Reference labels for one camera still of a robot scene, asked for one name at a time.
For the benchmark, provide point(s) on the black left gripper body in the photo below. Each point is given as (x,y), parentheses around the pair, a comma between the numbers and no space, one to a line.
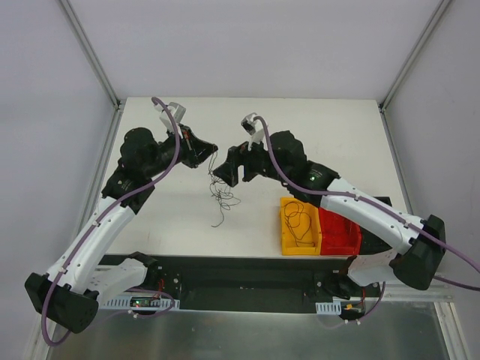
(187,148)

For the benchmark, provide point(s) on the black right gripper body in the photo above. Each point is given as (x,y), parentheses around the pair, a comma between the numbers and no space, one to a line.
(240,165)

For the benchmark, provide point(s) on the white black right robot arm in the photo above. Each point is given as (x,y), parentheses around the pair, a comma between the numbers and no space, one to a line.
(416,244)

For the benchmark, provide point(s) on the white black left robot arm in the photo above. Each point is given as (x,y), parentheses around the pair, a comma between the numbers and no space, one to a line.
(69,293)

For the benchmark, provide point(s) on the yellow plastic bin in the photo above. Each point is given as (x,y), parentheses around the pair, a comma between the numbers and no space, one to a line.
(299,228)

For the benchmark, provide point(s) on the red plastic bin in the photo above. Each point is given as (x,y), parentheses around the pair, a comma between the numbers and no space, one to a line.
(340,236)

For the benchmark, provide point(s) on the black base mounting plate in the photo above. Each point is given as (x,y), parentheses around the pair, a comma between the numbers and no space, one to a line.
(268,285)

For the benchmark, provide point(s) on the black plastic bin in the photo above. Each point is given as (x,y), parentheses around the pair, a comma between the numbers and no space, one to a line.
(371,244)

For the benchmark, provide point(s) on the metal front panel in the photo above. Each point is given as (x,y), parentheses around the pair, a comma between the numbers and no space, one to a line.
(395,330)

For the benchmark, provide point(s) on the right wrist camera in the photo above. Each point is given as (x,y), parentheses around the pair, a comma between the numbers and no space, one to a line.
(254,128)

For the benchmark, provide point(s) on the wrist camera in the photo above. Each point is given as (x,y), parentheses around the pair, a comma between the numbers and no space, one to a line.
(176,110)
(254,128)

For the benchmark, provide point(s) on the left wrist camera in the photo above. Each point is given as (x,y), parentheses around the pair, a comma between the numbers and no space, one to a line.
(176,110)

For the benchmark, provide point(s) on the left white cable duct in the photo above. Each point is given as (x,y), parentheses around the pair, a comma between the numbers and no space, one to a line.
(139,303)

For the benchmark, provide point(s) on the white cable duct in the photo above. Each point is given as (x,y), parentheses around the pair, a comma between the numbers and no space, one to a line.
(139,303)
(328,308)

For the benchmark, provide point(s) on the right white cable duct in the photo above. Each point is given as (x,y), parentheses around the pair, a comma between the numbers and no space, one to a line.
(328,308)

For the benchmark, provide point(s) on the left aluminium frame post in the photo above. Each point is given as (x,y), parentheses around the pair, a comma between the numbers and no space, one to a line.
(88,51)

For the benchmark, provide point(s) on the aluminium frame post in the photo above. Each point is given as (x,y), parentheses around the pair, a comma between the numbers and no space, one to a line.
(433,22)
(88,51)

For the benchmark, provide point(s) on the right aluminium frame post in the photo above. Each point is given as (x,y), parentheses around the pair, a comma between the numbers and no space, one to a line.
(433,22)

